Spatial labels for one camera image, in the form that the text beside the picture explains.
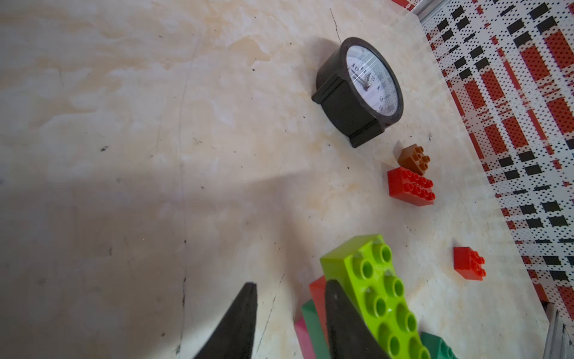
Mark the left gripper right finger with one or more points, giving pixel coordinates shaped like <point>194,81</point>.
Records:
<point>348,335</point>

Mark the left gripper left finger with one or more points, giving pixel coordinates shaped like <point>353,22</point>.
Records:
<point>234,335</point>

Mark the pink block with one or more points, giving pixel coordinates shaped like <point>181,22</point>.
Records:
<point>304,339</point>

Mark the red long block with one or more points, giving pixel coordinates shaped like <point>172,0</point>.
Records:
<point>318,290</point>

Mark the lime long block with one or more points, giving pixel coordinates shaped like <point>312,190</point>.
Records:
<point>364,267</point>

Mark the dark green block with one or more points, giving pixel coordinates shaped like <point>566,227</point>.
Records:
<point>316,334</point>

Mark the green block front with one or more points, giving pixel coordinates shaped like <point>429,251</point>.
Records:
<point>437,346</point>

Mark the small red block right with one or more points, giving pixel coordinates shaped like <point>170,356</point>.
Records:
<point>469,263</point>

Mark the red block front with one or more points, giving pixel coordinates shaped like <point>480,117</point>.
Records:
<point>410,187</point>

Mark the brown orange block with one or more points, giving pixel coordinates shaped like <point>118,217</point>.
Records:
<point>414,159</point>

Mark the black round table clock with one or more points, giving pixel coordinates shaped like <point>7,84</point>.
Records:
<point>358,91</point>

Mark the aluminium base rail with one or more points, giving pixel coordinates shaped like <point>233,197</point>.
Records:
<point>558,343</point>

